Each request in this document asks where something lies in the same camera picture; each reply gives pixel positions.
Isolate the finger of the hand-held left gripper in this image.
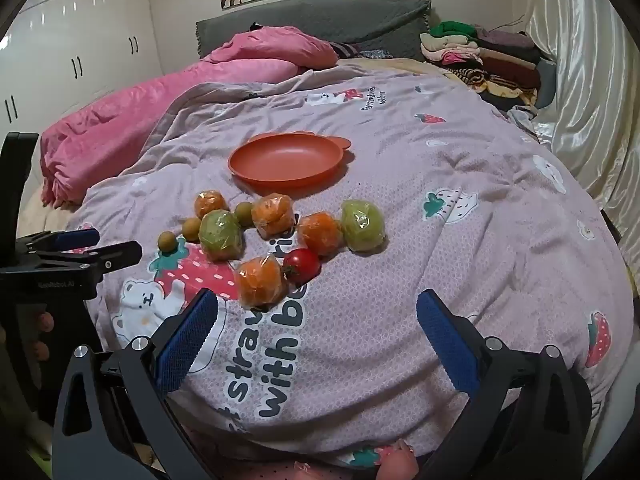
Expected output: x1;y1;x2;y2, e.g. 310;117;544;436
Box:
25;240;144;281
15;228;100;256

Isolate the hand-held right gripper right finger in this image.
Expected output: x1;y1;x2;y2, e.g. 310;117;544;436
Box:
416;288;593;480

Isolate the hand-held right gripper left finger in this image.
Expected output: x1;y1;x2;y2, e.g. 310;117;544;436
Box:
51;287;228;480

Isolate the plastic-wrapped orange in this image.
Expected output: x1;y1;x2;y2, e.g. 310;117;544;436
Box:
235;255;289;309
297;212;345;257
251;193;296;239
194;191;230;218

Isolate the plastic-wrapped green fruit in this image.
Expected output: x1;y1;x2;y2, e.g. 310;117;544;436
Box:
341;200;387;253
199;210;243;262

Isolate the red tomato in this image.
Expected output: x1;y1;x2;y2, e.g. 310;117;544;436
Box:
283;248;321;285

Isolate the orange plastic plate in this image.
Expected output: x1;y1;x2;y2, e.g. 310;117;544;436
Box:
228;132;352;197

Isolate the person's left hand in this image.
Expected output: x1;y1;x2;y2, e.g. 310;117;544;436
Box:
29;312;56;361

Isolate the lilac strawberry printed blanket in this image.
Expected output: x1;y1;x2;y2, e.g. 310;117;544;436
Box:
65;67;636;471

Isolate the pink duvet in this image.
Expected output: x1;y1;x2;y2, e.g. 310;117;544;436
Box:
39;27;340;208

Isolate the white wardrobe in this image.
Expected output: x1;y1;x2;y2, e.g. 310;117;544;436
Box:
0;0;166;126

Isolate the grey-blue pillow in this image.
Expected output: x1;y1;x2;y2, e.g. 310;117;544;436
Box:
536;59;558;110

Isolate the pile of folded clothes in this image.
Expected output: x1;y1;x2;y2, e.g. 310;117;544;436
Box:
419;20;551;111

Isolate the beige bed sheet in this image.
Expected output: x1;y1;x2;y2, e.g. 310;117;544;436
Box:
336;56;468;81

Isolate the cream satin curtain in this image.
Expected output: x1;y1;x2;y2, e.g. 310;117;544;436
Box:
522;0;640;211

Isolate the grey quilted headboard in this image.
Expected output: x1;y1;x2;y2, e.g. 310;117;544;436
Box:
195;0;432;61

